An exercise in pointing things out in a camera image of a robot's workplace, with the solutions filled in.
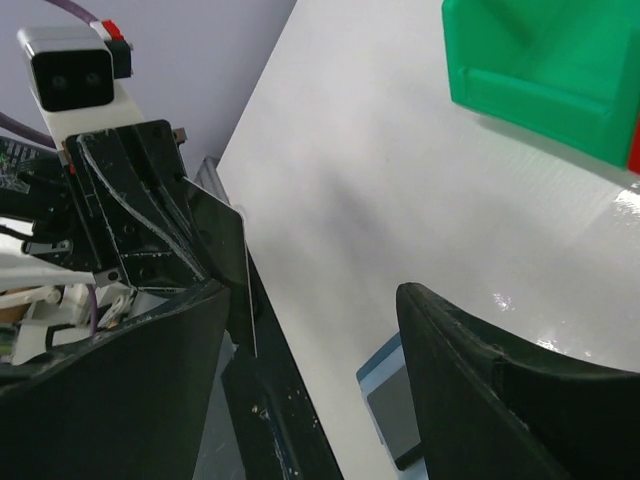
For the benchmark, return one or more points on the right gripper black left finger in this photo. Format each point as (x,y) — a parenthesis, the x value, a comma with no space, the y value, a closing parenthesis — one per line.
(127,403)

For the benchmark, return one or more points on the blue leather card holder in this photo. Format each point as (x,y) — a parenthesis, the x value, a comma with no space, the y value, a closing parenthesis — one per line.
(380,366)

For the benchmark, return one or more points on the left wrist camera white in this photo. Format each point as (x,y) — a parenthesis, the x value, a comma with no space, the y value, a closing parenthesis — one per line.
(76,75)

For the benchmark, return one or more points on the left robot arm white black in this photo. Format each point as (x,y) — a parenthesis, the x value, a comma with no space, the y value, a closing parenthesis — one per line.
(49,304)

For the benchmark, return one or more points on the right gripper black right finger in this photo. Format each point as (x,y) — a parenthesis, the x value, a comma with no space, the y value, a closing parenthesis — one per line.
(492,405)

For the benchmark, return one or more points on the dark grey credit card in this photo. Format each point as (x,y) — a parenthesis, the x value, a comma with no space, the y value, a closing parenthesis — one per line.
(220,240)

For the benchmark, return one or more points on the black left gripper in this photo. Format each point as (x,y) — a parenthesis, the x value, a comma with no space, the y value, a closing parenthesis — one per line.
(119,209)

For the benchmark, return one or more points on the middle red plastic bin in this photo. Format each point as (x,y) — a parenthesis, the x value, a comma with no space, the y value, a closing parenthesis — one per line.
(633,159)

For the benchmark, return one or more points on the green plastic bin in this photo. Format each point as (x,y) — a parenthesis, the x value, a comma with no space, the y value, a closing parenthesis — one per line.
(567,70)

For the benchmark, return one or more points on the aluminium rail left edge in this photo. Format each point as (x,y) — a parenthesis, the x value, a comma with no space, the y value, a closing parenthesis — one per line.
(207,177)

